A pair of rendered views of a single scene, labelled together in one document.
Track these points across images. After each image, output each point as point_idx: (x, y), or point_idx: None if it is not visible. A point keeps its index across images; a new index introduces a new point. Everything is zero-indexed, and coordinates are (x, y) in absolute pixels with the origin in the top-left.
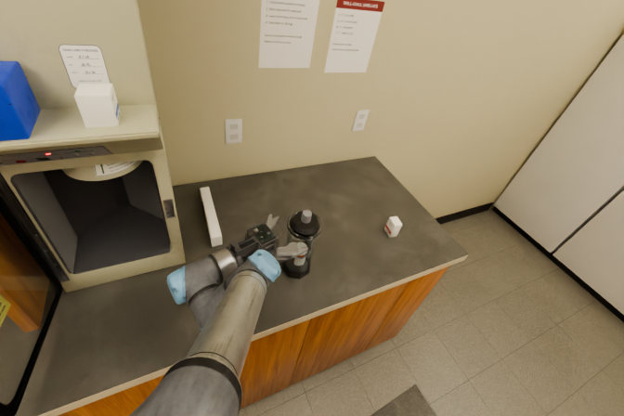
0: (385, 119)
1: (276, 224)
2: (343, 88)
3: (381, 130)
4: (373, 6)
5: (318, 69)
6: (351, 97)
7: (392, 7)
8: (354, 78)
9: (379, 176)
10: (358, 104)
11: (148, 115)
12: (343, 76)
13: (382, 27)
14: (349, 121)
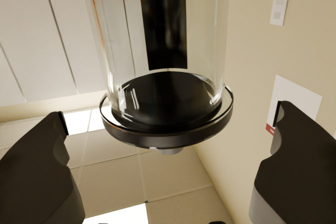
0: (253, 4)
1: (280, 108)
2: (300, 63)
3: None
4: (273, 131)
5: (330, 105)
6: (290, 46)
7: (260, 120)
8: (287, 72)
9: None
10: (281, 34)
11: None
12: (299, 80)
13: (265, 110)
14: (292, 9)
